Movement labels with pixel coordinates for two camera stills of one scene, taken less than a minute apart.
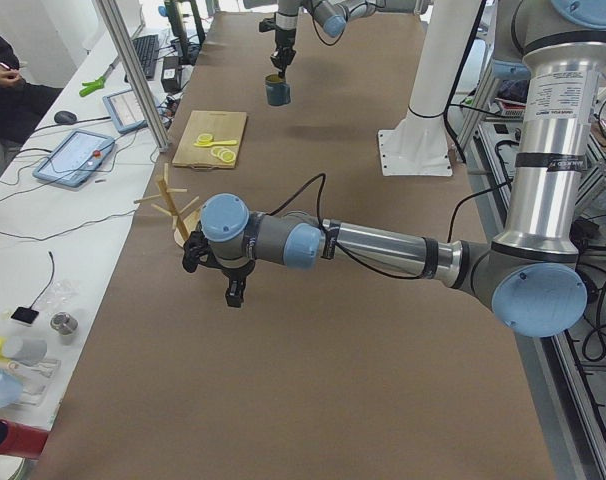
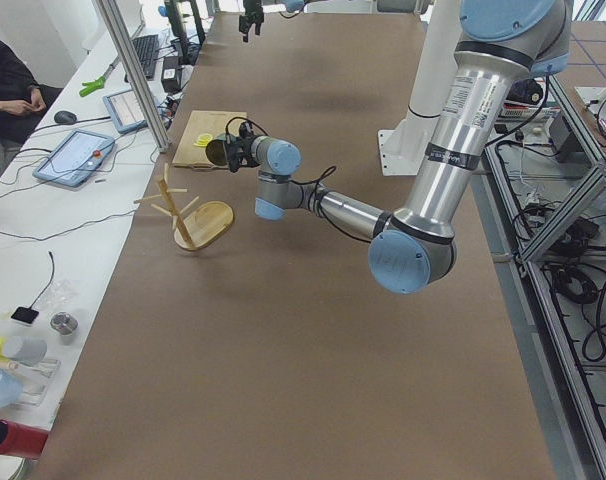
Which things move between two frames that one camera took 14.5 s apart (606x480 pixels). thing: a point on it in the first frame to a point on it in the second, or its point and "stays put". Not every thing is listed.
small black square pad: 26,315 stays put
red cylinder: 2,436 stays put
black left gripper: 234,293 to 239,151
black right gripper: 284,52 to 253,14
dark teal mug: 278,91 to 216,150
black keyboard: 147,48 stays put
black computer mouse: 64,117 stays put
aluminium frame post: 112,18 stays put
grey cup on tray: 26,351 stays put
